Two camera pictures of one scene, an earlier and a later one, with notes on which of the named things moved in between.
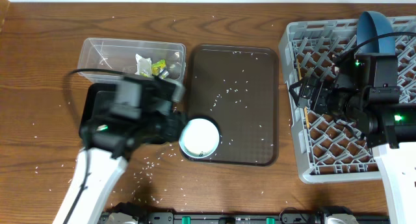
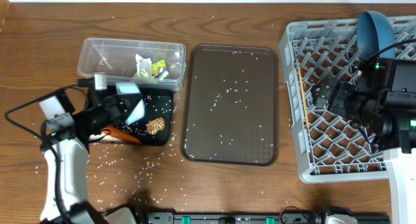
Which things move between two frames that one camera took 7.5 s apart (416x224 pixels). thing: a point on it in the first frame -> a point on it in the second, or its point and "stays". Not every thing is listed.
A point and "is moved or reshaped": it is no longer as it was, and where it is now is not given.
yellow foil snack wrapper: (159, 68) stays
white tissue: (144, 65) stays
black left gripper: (175, 126) -> (114, 108)
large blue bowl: (371, 24) stays
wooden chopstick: (300, 76) stays
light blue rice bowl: (199, 138) is moved or reshaped
